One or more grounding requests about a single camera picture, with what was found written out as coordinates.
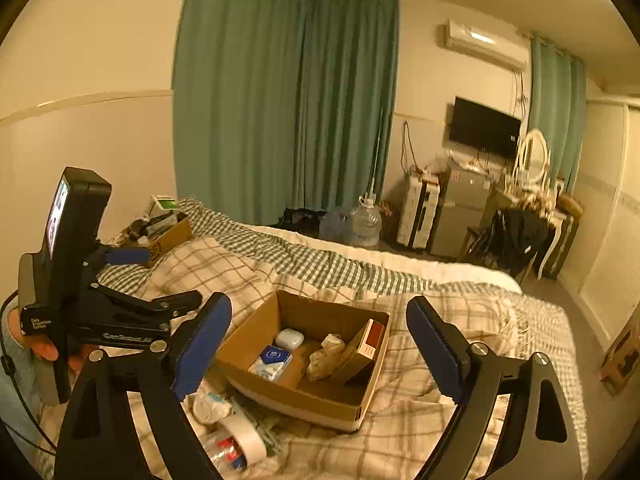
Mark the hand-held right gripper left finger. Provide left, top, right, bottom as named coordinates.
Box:
left=52, top=292, right=233, bottom=480

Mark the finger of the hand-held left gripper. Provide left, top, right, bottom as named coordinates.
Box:
left=92, top=282, right=203, bottom=328
left=97, top=242, right=152, bottom=271

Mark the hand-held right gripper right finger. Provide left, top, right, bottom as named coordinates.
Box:
left=406, top=296, right=587, bottom=480

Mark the person's left forearm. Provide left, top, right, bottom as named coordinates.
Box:
left=0, top=310, right=46, bottom=466

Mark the person's left hand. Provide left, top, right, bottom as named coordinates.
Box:
left=7, top=310, right=103, bottom=378

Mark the small cluttered cardboard box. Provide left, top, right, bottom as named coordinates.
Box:
left=127, top=212, right=195, bottom=268

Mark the white crumpled wrapper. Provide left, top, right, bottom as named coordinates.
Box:
left=192, top=382, right=236, bottom=426

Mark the white and green device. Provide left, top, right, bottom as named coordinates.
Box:
left=147, top=194, right=180, bottom=221

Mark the red and brown carton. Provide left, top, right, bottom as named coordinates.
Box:
left=330, top=318, right=387, bottom=387

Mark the blue and white packet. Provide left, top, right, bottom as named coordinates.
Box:
left=247, top=345, right=293, bottom=381

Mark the white earbuds case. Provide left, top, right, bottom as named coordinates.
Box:
left=275, top=327, right=305, bottom=350

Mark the white tape roll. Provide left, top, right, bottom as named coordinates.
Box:
left=216, top=415, right=268, bottom=466

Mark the clear bottle with red label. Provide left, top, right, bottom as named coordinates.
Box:
left=200, top=432, right=251, bottom=472

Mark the open cardboard box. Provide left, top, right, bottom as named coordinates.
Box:
left=214, top=289, right=392, bottom=433

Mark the grey mini fridge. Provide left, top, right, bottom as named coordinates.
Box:
left=430, top=160, right=497, bottom=262

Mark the chair with black clothes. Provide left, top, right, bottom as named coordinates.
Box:
left=465, top=207, right=551, bottom=282

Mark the white suitcase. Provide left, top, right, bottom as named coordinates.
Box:
left=397, top=167, right=441, bottom=251

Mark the green gingham bed sheet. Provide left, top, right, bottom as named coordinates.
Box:
left=97, top=197, right=441, bottom=301

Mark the clear water jug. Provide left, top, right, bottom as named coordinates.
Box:
left=347, top=195, right=383, bottom=248

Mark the black clothes pile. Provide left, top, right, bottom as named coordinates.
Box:
left=272, top=207, right=326, bottom=231

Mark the bluish water jug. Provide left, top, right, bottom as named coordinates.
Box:
left=318, top=210, right=351, bottom=243

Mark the printed cardboard box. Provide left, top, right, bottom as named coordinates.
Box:
left=600, top=317, right=640, bottom=396

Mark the white oval mirror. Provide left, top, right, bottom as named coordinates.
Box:
left=515, top=129, right=550, bottom=187

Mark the white wardrobe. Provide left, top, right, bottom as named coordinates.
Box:
left=575, top=95, right=640, bottom=341

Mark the wide green curtain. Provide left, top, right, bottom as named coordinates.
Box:
left=172, top=0, right=401, bottom=228

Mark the narrow green curtain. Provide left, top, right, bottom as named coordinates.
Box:
left=527, top=32, right=588, bottom=196

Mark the white air conditioner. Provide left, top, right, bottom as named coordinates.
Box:
left=444, top=19, right=531, bottom=72

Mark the black cable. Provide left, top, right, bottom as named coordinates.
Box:
left=0, top=292, right=58, bottom=457

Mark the black wall television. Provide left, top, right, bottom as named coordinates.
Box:
left=448, top=96, right=523, bottom=158

